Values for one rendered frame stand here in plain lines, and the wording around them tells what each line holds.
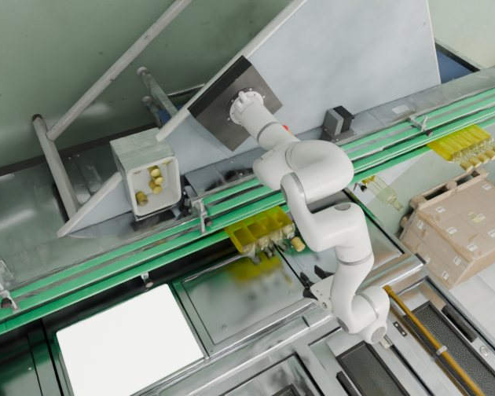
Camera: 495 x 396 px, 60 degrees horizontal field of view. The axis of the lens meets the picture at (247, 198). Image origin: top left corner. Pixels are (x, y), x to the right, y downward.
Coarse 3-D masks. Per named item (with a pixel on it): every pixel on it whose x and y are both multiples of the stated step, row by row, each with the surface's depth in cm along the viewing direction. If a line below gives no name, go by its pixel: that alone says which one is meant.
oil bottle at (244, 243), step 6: (240, 222) 162; (228, 228) 160; (234, 228) 160; (240, 228) 160; (228, 234) 163; (234, 234) 158; (240, 234) 158; (246, 234) 158; (234, 240) 159; (240, 240) 156; (246, 240) 156; (252, 240) 156; (240, 246) 155; (246, 246) 154; (252, 246) 155; (240, 252) 157; (246, 252) 154
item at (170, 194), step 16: (160, 160) 137; (176, 160) 140; (128, 176) 134; (144, 176) 148; (176, 176) 146; (144, 192) 153; (160, 192) 156; (176, 192) 153; (144, 208) 151; (160, 208) 153
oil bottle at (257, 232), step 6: (252, 216) 164; (246, 222) 162; (252, 222) 162; (246, 228) 160; (252, 228) 160; (258, 228) 160; (252, 234) 158; (258, 234) 158; (264, 234) 158; (258, 240) 156; (264, 240) 157; (258, 246) 157
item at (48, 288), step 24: (480, 120) 211; (360, 168) 183; (144, 240) 152; (168, 240) 153; (96, 264) 144; (120, 264) 145; (24, 288) 137; (48, 288) 138; (72, 288) 138; (0, 312) 131
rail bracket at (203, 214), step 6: (192, 198) 150; (192, 204) 150; (198, 204) 149; (198, 210) 147; (204, 210) 147; (204, 216) 146; (204, 222) 144; (210, 222) 144; (204, 228) 154; (204, 234) 155
